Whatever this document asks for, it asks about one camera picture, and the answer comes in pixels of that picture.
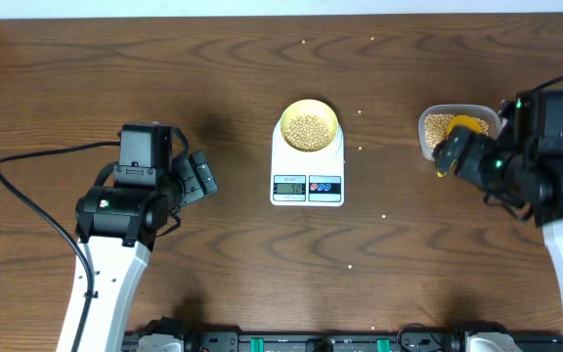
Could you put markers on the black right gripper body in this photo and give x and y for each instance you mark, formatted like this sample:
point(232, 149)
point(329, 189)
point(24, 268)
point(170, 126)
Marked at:
point(494, 170)

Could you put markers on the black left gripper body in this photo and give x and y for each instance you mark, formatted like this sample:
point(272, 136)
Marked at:
point(193, 188)

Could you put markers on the yellow measuring scoop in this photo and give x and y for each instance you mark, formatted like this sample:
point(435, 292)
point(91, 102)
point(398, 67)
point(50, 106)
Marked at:
point(444, 173)

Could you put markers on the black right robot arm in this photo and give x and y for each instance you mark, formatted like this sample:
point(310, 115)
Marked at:
point(523, 165)

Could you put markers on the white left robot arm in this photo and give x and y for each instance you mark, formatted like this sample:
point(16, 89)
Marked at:
point(117, 228)

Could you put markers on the white kitchen scale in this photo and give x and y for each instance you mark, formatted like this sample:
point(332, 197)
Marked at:
point(307, 179)

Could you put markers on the soybeans in yellow bowl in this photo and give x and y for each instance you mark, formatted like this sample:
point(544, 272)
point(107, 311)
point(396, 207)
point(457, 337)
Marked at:
point(307, 133)

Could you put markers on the yellow bowl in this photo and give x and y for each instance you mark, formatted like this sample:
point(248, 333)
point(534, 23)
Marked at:
point(313, 107)

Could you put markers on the pile of soybeans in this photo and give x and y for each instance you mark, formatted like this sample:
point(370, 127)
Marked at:
point(439, 125)

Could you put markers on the clear plastic container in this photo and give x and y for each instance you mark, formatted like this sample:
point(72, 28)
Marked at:
point(472, 110)

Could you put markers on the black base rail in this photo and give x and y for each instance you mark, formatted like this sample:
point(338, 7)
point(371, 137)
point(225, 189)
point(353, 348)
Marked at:
point(169, 334)

